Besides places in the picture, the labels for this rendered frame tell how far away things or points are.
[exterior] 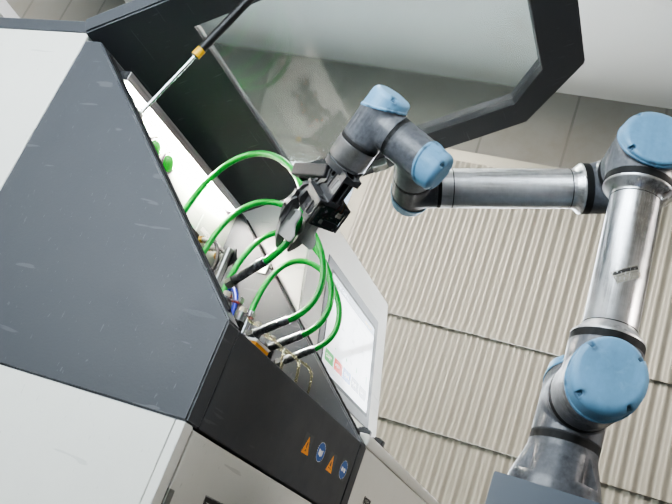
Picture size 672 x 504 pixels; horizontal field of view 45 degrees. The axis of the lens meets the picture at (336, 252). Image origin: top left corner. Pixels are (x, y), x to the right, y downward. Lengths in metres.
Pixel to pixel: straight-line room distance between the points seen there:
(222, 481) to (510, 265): 2.52
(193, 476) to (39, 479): 0.22
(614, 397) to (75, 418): 0.79
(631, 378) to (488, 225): 2.54
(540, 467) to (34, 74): 1.22
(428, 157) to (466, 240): 2.36
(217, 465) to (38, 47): 0.97
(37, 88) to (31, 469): 0.78
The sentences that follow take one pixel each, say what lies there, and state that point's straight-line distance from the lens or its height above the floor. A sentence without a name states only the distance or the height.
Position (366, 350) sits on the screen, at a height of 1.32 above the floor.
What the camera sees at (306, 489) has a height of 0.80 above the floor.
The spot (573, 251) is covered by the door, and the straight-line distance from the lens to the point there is 3.70.
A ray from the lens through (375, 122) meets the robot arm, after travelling 1.43.
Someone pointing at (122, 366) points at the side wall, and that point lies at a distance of 1.29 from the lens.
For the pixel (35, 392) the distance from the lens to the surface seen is 1.37.
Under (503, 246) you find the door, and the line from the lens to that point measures 3.72.
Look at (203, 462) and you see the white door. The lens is 1.27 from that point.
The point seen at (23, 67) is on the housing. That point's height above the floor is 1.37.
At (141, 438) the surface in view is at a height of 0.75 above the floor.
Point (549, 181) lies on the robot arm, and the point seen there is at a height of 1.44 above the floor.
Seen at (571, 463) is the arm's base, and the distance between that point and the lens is 1.38.
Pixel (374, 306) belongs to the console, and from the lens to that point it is 2.60.
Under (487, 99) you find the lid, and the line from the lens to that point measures 2.08.
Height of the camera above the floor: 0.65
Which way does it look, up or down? 21 degrees up
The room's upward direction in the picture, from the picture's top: 21 degrees clockwise
